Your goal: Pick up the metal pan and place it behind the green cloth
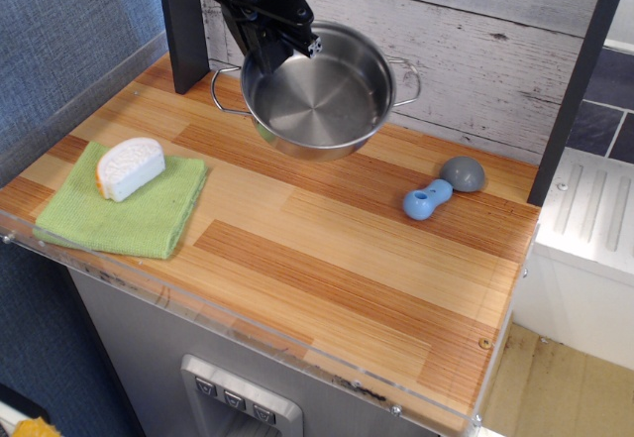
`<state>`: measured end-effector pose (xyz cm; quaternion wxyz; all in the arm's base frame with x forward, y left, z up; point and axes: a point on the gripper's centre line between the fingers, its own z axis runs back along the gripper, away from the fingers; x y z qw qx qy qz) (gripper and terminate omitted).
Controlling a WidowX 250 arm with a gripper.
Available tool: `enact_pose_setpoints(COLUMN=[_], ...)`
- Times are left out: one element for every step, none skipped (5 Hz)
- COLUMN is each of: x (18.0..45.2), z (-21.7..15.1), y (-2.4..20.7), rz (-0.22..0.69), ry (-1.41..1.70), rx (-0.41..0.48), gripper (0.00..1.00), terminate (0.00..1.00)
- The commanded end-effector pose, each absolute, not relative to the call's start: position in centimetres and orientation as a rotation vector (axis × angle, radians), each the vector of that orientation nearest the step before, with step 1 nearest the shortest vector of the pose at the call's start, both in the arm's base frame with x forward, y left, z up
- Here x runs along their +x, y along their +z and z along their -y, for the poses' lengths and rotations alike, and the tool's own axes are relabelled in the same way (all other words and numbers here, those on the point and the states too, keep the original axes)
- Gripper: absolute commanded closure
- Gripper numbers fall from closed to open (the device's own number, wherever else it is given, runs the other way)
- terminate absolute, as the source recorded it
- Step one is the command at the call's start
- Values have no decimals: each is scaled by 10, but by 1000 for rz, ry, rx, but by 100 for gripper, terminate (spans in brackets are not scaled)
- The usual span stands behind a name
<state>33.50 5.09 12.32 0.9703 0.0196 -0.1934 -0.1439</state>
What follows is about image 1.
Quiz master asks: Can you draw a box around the dark right frame post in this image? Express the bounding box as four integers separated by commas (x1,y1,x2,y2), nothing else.
527,0,620,206

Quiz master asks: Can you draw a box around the clear acrylic front guard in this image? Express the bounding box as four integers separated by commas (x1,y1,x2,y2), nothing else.
1,212,483,436

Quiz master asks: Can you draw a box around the white ribbed toy appliance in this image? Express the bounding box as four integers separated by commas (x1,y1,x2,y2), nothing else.
513,149,633,368

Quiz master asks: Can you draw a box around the yellow object at bottom corner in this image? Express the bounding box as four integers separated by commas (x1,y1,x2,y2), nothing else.
12,418,61,437

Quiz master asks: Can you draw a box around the white toy cheese wedge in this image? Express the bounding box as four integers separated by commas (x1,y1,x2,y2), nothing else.
95,138,165,202

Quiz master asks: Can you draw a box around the green folded cloth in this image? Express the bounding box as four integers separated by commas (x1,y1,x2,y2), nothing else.
34,142,207,260

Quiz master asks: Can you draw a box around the stainless steel two-handled pan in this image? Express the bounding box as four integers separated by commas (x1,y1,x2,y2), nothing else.
237,21,421,162

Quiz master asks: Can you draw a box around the grey toy dispenser panel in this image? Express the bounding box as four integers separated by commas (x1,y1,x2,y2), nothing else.
180,354,304,436

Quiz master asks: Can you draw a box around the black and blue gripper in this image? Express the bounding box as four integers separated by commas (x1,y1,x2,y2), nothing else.
215,0,323,74

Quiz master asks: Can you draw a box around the blue and grey toy masher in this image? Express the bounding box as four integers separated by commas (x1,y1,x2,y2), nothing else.
402,156,485,220

